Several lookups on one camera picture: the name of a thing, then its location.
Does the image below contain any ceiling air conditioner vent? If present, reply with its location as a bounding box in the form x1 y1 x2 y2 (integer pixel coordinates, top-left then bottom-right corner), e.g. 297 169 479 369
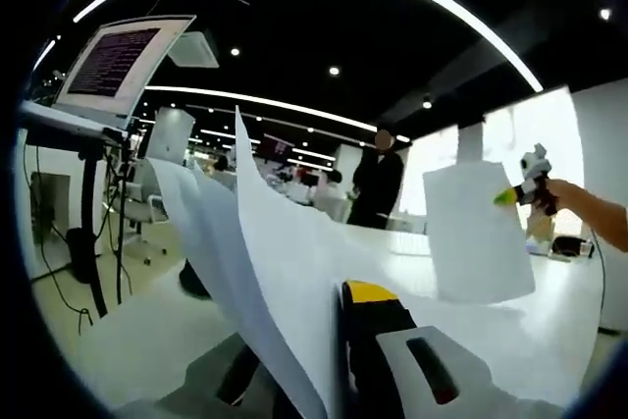
165 29 221 70

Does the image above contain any white framed computer monitor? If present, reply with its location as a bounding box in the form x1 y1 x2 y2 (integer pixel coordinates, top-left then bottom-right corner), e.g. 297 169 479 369
52 15 198 130

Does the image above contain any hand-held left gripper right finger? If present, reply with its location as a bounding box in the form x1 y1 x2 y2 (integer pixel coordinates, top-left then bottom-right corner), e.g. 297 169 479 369
340 279 568 419

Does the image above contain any grey keyboard tray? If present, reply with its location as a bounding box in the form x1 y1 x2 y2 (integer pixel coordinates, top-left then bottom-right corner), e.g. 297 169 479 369
18 98 131 148

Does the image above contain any thin curved ceiling light strip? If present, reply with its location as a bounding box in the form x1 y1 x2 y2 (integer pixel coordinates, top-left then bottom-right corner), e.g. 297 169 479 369
144 84 379 134

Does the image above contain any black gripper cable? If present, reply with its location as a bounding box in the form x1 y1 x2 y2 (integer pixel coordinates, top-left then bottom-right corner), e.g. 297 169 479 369
587 225 608 327

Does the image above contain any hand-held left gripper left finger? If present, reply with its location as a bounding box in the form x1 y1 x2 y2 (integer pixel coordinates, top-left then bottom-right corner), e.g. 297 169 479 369
116 333 303 419

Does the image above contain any group of white office chairs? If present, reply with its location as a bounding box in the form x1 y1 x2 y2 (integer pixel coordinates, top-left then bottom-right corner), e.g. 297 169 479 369
125 158 173 263

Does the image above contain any black monitor stand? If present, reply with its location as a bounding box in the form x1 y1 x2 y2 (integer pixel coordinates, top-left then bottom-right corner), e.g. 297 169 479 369
66 141 213 320

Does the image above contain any small black computer case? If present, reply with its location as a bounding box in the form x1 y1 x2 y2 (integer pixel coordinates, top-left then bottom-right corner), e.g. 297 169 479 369
66 227 102 286

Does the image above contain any person's right hand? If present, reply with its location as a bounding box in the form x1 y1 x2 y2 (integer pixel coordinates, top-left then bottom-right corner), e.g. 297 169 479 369
542 178 585 214

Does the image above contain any white table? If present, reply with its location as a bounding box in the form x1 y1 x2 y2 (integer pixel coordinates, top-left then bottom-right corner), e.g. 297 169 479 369
73 223 620 419

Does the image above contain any white square pillar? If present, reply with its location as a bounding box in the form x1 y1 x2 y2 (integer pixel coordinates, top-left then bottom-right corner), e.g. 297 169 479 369
146 106 196 164

